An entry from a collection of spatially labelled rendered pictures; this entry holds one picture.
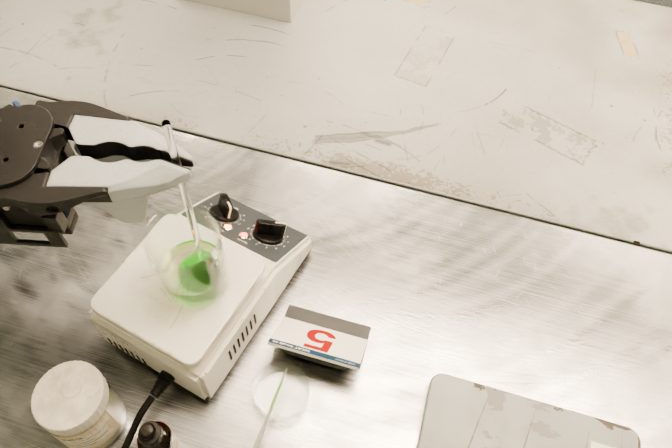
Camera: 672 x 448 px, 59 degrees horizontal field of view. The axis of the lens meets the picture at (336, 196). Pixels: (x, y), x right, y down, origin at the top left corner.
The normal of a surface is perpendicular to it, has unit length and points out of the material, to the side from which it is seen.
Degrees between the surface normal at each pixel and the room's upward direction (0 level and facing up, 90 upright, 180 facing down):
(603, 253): 0
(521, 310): 0
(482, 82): 0
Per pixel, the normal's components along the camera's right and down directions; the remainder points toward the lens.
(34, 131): 0.04, -0.57
